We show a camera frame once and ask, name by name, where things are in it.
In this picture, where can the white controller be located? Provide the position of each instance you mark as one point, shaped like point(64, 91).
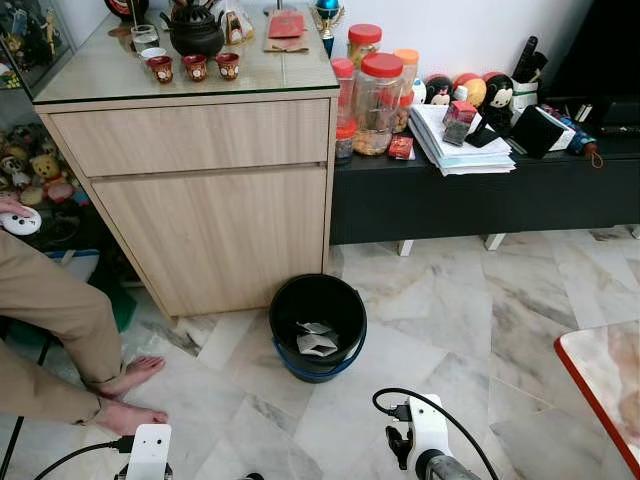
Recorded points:
point(20, 222)

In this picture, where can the white paper trash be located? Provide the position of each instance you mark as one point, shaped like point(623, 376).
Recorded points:
point(318, 342)

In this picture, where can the person's bare hand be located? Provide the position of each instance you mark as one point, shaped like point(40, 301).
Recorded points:
point(8, 204)

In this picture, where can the person's right leg khaki trousers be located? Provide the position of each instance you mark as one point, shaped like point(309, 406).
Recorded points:
point(40, 390)

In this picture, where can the person's leg khaki trousers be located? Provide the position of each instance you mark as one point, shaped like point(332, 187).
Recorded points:
point(40, 390)
point(60, 300)

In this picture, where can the green mat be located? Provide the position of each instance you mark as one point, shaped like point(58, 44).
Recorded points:
point(120, 305)

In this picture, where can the person's left leg khaki trousers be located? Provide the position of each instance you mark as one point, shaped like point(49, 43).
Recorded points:
point(60, 300)

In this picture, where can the blue white plastic box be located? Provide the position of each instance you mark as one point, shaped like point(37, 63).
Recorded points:
point(80, 262)

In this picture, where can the black low cabinet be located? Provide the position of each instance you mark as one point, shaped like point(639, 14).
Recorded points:
point(450, 205)

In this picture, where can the wooden cabinet glass top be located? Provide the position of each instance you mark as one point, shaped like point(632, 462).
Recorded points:
point(210, 220)

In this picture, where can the small red packet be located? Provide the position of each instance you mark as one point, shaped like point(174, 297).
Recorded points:
point(401, 148)

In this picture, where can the stack of white papers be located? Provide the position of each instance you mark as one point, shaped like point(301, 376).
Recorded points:
point(440, 150)

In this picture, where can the small dark jar red lid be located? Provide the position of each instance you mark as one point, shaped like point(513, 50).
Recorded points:
point(344, 140)

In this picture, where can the yellow teddy bear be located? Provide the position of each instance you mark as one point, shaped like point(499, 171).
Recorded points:
point(45, 167)

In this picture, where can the black wallet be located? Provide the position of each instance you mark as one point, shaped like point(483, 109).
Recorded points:
point(488, 136)

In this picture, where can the red grey snack packet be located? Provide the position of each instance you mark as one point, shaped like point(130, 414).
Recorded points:
point(460, 120)

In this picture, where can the large clear jar red lid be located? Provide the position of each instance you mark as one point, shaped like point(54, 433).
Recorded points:
point(380, 105)

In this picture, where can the black box white label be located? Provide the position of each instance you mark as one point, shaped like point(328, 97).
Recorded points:
point(540, 130)

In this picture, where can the blue folding umbrella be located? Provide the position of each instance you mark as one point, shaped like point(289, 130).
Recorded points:
point(582, 140)

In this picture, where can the round black mouse figure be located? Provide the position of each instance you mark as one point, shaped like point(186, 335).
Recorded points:
point(438, 90)

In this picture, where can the slim clear jar red lid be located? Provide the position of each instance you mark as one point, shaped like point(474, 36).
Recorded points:
point(343, 90)

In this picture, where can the tall black mouse figure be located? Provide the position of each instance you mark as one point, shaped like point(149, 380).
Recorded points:
point(497, 98)

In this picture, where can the round red yellow figure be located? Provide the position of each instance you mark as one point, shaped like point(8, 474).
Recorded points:
point(470, 90)

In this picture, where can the white cup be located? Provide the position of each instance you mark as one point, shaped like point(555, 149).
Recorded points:
point(525, 97)

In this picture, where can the clear jar orange lid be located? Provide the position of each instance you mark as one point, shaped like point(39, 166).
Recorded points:
point(407, 65)

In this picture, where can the red lid jar yellow snacks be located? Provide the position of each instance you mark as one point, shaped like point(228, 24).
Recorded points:
point(363, 42)

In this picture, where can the black remote control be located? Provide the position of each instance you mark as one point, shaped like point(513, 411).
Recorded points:
point(527, 58)

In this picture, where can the small red cup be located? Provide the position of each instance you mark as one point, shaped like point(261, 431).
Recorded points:
point(195, 68)
point(228, 66)
point(160, 69)

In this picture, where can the red packet on brown paper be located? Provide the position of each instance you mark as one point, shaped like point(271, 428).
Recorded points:
point(286, 25)

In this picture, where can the trophy with blue ball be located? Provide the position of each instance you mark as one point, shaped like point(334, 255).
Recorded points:
point(327, 15)

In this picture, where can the glass display cabinet with toys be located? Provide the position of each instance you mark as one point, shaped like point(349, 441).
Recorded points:
point(30, 50)

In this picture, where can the clear drinking glass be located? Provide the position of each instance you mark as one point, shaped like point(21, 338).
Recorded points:
point(145, 38)

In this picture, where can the black television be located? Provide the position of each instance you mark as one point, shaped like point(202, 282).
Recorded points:
point(600, 45)

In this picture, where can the black teapot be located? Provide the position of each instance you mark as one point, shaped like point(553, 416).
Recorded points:
point(193, 30)

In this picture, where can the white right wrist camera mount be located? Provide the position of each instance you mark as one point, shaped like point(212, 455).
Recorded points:
point(430, 425)

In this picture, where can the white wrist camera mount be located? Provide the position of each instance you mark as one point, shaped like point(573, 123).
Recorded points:
point(430, 425)
point(148, 452)

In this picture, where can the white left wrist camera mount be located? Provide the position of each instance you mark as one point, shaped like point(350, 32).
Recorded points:
point(148, 452)

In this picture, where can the pink marble table red frame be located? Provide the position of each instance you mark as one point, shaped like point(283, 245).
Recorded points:
point(605, 370)

